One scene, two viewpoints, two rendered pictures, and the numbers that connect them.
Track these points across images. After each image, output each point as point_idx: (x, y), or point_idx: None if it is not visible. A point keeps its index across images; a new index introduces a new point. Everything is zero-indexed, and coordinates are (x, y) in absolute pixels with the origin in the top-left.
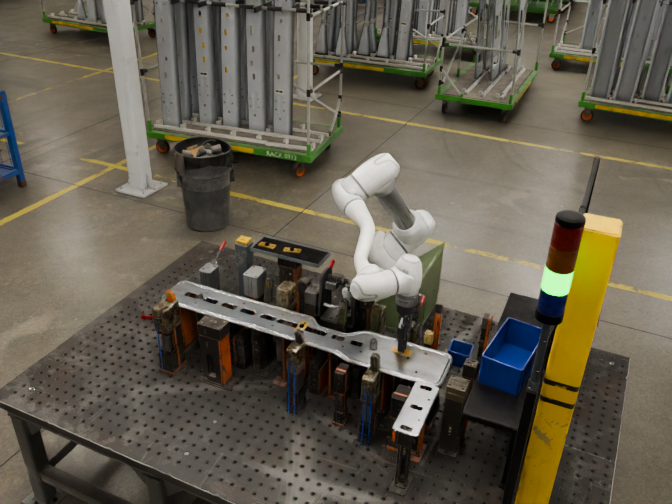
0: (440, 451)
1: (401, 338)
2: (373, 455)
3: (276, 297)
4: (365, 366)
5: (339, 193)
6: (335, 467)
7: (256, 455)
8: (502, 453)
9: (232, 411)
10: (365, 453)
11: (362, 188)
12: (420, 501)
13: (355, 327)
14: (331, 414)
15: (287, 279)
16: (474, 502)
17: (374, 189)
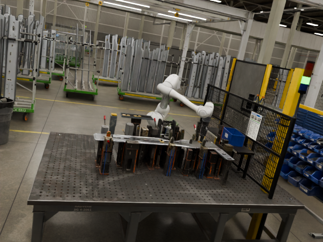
0: (221, 175)
1: (205, 134)
2: (206, 180)
3: (142, 133)
4: (195, 148)
5: (164, 87)
6: (201, 186)
7: (174, 189)
8: (234, 172)
9: (147, 179)
10: (203, 180)
11: (172, 85)
12: (232, 187)
13: None
14: (180, 173)
15: (135, 129)
16: (243, 184)
17: (174, 86)
